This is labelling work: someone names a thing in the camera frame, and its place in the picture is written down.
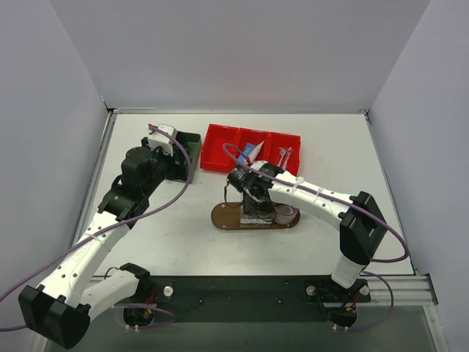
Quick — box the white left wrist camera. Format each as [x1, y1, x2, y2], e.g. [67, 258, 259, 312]
[148, 124, 177, 156]

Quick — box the blue white toothpaste tube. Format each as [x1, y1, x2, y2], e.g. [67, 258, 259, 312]
[237, 141, 265, 165]

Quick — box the green plastic bin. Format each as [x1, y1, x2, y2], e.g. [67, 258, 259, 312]
[172, 131, 202, 183]

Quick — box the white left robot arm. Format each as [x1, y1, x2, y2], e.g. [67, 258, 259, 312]
[18, 134, 191, 349]

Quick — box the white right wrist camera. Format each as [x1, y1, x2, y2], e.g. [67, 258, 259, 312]
[243, 161, 266, 170]

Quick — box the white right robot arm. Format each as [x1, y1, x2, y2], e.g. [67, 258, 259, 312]
[227, 161, 387, 289]

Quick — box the red compartment tray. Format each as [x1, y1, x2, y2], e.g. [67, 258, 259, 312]
[200, 124, 301, 175]

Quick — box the clear acrylic toothbrush holder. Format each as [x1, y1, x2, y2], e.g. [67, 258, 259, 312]
[240, 205, 276, 227]

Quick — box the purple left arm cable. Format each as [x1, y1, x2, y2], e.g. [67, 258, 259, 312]
[0, 124, 193, 333]

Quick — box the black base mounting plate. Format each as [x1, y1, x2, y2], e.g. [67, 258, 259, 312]
[106, 274, 371, 327]

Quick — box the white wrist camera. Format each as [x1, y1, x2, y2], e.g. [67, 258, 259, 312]
[243, 161, 266, 170]
[148, 124, 177, 156]

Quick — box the lilac mug black handle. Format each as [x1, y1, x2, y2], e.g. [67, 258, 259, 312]
[274, 204, 298, 225]

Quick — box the white toothbrush right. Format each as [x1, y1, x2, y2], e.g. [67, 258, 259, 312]
[281, 147, 293, 170]

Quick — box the oval wooden tray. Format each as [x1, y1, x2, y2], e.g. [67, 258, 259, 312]
[211, 202, 300, 231]

